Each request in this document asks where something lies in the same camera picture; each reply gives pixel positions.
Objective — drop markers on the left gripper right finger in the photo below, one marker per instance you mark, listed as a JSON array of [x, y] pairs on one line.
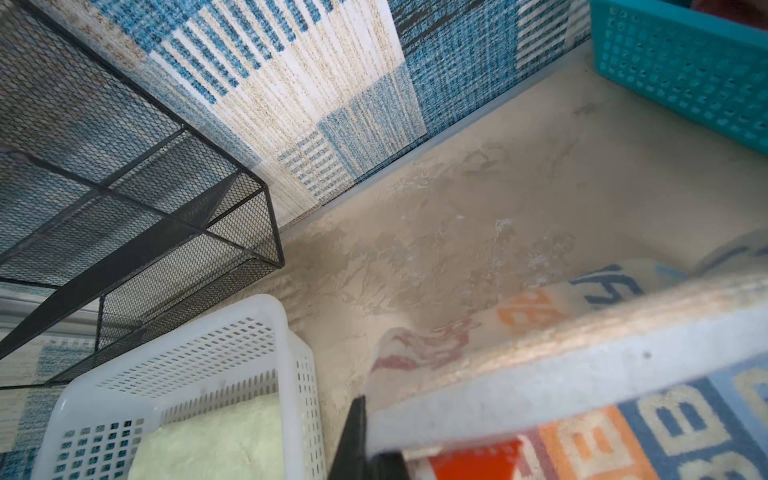
[[388, 466]]

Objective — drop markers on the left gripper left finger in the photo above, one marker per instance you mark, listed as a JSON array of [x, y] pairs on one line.
[[350, 459]]

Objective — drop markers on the yellow green towel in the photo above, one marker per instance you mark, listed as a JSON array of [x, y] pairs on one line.
[[241, 441]]

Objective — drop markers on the pastel blue letter towel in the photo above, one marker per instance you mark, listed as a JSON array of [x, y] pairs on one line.
[[635, 370]]

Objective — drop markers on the white plastic basket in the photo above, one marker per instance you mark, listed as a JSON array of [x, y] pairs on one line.
[[232, 355]]

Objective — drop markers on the teal plastic basket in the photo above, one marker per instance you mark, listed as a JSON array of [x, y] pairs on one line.
[[708, 69]]

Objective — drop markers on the pink red towel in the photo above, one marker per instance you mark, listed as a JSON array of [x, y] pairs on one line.
[[752, 13]]

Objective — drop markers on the black wire shelf rack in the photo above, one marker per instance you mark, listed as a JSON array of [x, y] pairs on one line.
[[119, 221]]

